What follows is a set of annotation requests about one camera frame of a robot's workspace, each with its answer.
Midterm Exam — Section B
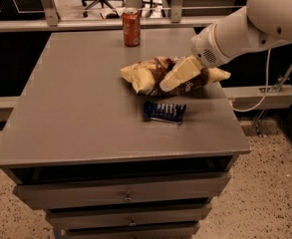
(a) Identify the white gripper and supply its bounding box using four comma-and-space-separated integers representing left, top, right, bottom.
159, 23, 231, 92

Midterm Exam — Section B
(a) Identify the brown chip bag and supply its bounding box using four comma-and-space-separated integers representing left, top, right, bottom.
120, 57, 231, 97

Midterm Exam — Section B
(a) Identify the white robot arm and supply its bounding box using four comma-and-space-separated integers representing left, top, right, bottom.
190, 0, 292, 83

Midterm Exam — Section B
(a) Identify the blue rxbar wrapper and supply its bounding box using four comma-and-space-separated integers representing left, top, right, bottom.
144, 102, 186, 123

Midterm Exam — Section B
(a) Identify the grey metal railing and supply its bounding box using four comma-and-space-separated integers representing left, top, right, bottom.
0, 0, 246, 32

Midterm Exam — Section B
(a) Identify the red soda can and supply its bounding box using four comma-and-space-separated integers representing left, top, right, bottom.
122, 8, 141, 47

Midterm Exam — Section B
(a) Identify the grey drawer cabinet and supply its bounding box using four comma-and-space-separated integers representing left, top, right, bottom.
0, 27, 252, 239

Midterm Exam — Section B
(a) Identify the top grey drawer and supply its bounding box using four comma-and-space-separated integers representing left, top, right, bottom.
14, 172, 231, 209

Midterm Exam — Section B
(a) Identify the grey drawer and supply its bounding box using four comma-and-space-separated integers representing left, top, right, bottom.
47, 203, 211, 229
57, 222, 199, 239
14, 172, 231, 209

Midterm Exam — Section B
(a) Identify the bottom grey drawer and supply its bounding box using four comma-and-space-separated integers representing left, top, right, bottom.
57, 222, 199, 239

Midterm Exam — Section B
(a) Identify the middle grey drawer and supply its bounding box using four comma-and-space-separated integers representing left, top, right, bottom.
47, 203, 211, 229

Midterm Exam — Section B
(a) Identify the white cable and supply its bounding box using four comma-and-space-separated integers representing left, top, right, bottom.
230, 48, 273, 114

